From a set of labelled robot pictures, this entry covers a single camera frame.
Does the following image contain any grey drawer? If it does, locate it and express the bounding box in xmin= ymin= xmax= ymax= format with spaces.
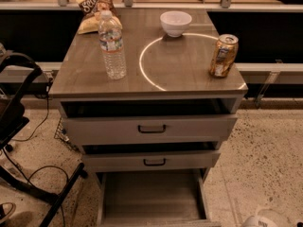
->
xmin=97 ymin=169 xmax=222 ymax=227
xmin=62 ymin=99 xmax=237 ymax=145
xmin=82 ymin=142 xmax=220 ymax=172

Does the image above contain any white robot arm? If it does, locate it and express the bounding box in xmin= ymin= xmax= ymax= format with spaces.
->
xmin=241 ymin=209 xmax=292 ymax=227

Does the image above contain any grey three-drawer cabinet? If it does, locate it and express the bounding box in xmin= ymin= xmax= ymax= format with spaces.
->
xmin=48 ymin=7 xmax=249 ymax=227

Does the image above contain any gold soda can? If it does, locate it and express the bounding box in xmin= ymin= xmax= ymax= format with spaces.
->
xmin=209 ymin=34 xmax=239 ymax=78

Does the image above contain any clear plastic water bottle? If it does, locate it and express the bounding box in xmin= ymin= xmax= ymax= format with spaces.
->
xmin=98 ymin=10 xmax=127 ymax=79

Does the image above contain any white ceramic bowl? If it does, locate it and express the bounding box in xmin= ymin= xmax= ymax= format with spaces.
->
xmin=160 ymin=10 xmax=192 ymax=37

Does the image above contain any brown chip bag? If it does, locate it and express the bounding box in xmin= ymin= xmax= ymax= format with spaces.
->
xmin=76 ymin=0 xmax=122 ymax=34

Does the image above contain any shoe at bottom left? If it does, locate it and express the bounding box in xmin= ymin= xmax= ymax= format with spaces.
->
xmin=0 ymin=202 xmax=16 ymax=224

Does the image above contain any wire basket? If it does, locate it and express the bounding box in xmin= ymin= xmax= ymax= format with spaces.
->
xmin=54 ymin=118 xmax=79 ymax=151

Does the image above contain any black chair frame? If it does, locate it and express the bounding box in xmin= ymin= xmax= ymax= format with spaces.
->
xmin=0 ymin=50 xmax=84 ymax=227

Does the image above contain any black floor cable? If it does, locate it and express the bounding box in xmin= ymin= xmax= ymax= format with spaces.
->
xmin=2 ymin=93 xmax=70 ymax=227

